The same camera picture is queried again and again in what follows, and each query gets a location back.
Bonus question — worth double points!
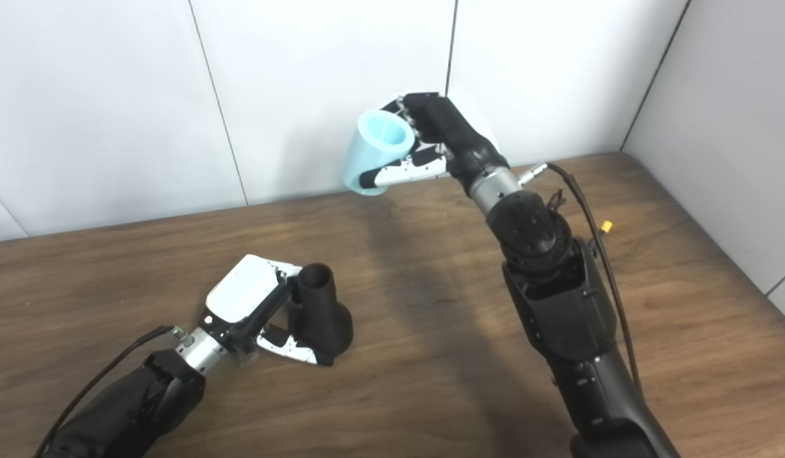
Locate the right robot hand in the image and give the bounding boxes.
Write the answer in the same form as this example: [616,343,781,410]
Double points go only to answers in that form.
[361,92,511,195]

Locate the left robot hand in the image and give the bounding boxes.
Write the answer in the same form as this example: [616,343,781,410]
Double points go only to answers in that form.
[197,254,336,368]

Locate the black nozzle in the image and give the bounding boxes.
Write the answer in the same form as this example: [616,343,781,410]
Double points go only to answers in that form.
[291,263,354,364]

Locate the light-blue hose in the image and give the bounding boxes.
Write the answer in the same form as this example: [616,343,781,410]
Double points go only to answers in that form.
[342,109,417,197]

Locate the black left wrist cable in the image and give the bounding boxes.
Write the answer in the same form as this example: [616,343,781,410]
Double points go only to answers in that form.
[33,325,186,458]

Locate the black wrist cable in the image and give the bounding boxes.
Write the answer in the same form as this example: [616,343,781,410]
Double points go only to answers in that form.
[518,162,643,392]
[33,325,186,458]

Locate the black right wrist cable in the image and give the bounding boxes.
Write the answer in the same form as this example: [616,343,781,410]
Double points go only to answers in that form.
[518,162,643,392]

